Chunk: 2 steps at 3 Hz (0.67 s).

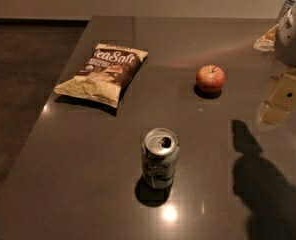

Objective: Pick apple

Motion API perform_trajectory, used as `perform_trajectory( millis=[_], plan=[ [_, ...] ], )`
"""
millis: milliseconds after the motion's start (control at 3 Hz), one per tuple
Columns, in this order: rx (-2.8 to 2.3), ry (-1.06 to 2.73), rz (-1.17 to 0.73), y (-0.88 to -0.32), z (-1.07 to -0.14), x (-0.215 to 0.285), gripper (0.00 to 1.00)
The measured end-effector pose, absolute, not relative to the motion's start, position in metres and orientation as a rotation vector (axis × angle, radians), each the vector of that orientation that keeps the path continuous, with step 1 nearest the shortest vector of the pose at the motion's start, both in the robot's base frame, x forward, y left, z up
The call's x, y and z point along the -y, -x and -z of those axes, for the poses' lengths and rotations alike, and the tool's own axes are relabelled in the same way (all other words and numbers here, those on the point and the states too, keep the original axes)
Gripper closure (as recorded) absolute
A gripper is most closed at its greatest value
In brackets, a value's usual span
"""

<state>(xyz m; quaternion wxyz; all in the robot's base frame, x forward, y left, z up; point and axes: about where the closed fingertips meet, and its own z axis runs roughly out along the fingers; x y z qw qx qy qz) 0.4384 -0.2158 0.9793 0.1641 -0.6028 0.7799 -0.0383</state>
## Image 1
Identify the red apple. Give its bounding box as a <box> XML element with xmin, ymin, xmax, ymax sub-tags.
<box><xmin>196</xmin><ymin>65</ymin><xmax>226</xmax><ymax>94</ymax></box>

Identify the sea salt chips bag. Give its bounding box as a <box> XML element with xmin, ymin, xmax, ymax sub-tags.
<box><xmin>54</xmin><ymin>44</ymin><xmax>148</xmax><ymax>108</ymax></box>

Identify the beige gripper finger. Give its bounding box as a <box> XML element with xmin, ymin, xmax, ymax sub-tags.
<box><xmin>259</xmin><ymin>68</ymin><xmax>296</xmax><ymax>126</ymax></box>

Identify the opened silver soda can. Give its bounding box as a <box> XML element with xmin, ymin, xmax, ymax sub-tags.
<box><xmin>141</xmin><ymin>128</ymin><xmax>180</xmax><ymax>189</ymax></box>

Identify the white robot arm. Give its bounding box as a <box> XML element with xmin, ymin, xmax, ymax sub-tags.
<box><xmin>254</xmin><ymin>0</ymin><xmax>296</xmax><ymax>126</ymax></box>

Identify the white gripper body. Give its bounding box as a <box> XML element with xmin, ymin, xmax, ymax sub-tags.
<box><xmin>274</xmin><ymin>0</ymin><xmax>296</xmax><ymax>67</ymax></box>

